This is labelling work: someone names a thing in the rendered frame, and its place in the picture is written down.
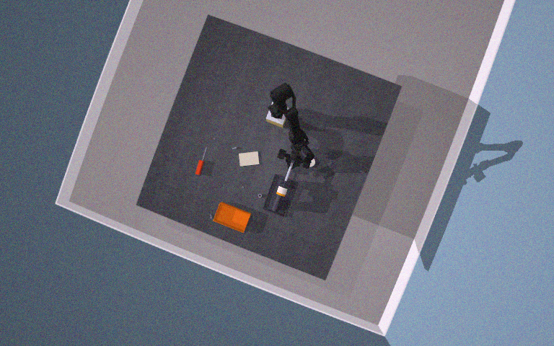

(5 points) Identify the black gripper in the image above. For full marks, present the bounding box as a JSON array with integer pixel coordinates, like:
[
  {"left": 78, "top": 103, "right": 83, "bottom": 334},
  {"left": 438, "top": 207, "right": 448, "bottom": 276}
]
[{"left": 277, "top": 149, "right": 311, "bottom": 169}]

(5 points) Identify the orange open tray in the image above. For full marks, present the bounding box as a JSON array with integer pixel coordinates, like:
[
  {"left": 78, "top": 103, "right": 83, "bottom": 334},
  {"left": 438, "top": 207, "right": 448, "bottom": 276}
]
[{"left": 213, "top": 202, "right": 251, "bottom": 233}]

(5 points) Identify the red-handled screwdriver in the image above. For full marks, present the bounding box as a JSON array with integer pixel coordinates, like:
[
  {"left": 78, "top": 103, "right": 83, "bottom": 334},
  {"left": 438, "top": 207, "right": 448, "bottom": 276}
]
[{"left": 196, "top": 147, "right": 207, "bottom": 175}]

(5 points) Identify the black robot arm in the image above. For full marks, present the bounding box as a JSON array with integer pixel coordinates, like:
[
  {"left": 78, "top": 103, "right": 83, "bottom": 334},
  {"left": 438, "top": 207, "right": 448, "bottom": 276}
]
[{"left": 268, "top": 83, "right": 315, "bottom": 162}]

